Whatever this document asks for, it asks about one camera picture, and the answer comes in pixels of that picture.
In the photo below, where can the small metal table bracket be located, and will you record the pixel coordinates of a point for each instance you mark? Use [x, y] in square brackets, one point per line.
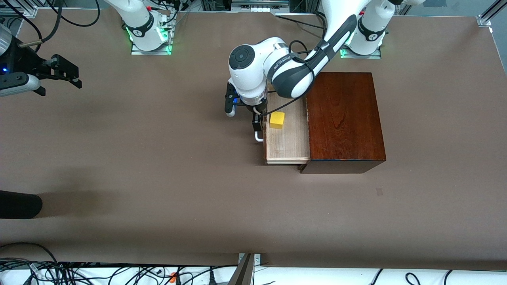
[257, 259]

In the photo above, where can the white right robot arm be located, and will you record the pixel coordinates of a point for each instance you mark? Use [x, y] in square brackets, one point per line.
[140, 23]

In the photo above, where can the aluminium frame profile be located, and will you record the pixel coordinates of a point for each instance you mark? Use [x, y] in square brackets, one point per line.
[20, 8]

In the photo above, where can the dark slanted beam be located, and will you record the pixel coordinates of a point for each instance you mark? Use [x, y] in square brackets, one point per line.
[242, 275]

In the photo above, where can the black ribbed cylinder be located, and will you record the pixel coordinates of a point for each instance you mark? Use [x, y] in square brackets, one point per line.
[20, 204]

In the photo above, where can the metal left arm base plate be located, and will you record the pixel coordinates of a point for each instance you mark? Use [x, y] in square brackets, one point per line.
[372, 56]

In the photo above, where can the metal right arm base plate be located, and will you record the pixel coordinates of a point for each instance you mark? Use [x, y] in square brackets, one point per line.
[136, 52]

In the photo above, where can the grey metal rail fixture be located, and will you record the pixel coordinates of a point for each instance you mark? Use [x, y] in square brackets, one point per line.
[259, 3]

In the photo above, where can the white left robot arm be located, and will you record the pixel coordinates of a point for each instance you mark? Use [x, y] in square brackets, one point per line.
[249, 75]

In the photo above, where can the yellow cube block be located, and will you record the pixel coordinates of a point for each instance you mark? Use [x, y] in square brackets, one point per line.
[277, 120]

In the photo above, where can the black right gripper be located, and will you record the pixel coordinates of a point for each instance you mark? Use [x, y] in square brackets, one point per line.
[24, 60]

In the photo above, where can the aluminium corner profile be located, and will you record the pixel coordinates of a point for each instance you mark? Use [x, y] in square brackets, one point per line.
[489, 16]

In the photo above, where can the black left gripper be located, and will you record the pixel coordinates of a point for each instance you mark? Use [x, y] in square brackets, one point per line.
[254, 110]

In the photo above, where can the dark wooden drawer cabinet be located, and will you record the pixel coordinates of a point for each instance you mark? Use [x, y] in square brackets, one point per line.
[344, 118]

